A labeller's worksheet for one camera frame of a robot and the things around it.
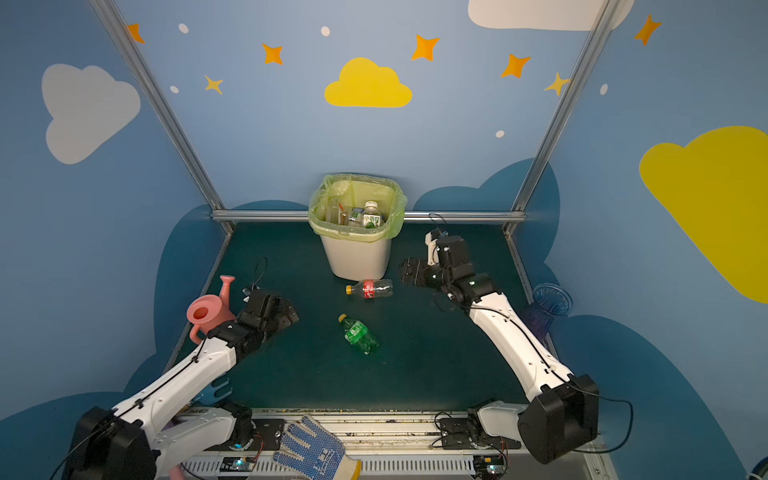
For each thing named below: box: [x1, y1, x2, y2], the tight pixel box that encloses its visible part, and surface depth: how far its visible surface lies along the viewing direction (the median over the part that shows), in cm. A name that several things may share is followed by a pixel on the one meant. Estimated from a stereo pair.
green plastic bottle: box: [338, 313, 379, 355], surface depth 91 cm
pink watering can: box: [187, 275, 237, 345], surface depth 86 cm
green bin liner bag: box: [308, 174, 407, 242], surface depth 94 cm
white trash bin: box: [320, 235, 392, 282], surface depth 100 cm
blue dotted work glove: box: [273, 415, 362, 480], surface depth 73 cm
